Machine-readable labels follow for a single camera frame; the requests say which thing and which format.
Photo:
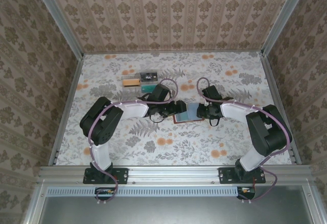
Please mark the light blue credit card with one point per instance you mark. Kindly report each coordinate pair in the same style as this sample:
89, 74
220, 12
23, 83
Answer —
192, 110

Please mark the brown leather card holder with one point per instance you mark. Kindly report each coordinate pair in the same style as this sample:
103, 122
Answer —
174, 119

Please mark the black credit card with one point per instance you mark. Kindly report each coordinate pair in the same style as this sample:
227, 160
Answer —
149, 76

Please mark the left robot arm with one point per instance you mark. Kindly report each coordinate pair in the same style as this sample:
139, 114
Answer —
99, 122

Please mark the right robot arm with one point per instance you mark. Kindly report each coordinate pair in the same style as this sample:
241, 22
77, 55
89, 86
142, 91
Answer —
268, 132

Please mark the grey-blue credit card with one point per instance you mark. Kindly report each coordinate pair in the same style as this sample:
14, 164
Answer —
182, 117

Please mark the teal green block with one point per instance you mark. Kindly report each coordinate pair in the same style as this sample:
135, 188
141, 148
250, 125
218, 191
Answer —
146, 89

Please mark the floral patterned table cover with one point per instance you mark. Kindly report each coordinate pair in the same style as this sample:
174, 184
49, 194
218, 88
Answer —
178, 145

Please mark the tan wooden block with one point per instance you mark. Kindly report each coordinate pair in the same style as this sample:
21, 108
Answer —
131, 83

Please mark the clear acrylic organizer tray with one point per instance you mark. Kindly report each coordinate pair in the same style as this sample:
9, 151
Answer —
132, 74

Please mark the black wiring board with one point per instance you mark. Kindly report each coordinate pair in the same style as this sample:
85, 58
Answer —
104, 193
246, 193

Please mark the grey metal sheet panel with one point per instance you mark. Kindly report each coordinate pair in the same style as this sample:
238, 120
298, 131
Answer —
178, 211

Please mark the thin aluminium table rail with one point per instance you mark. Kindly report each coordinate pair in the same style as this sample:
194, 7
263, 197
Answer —
173, 52

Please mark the aluminium cross rail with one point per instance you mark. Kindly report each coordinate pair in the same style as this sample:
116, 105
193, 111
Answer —
173, 174

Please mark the aluminium table side rail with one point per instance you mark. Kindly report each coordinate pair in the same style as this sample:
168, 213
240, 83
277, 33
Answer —
275, 94
71, 94

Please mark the aluminium frame post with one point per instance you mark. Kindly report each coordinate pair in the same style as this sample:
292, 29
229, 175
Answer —
285, 14
58, 14

